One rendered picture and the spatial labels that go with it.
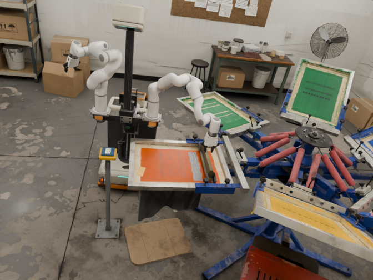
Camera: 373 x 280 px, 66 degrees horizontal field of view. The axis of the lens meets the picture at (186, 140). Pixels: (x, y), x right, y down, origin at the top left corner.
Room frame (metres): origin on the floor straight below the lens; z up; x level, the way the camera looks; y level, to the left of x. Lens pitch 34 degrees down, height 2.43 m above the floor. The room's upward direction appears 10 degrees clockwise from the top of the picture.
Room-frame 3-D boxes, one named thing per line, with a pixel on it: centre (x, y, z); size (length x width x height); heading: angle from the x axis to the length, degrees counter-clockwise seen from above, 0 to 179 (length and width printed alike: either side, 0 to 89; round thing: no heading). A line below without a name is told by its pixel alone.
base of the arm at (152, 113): (2.20, 0.34, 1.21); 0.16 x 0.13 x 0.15; 7
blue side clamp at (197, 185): (1.60, -0.27, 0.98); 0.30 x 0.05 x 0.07; 103
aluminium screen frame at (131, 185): (1.82, 0.02, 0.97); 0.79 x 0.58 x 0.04; 103
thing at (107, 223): (1.81, 0.60, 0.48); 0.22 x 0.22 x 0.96; 13
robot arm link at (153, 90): (2.20, 0.33, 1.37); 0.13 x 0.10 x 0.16; 149
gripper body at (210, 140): (1.87, -0.19, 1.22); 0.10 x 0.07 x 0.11; 103
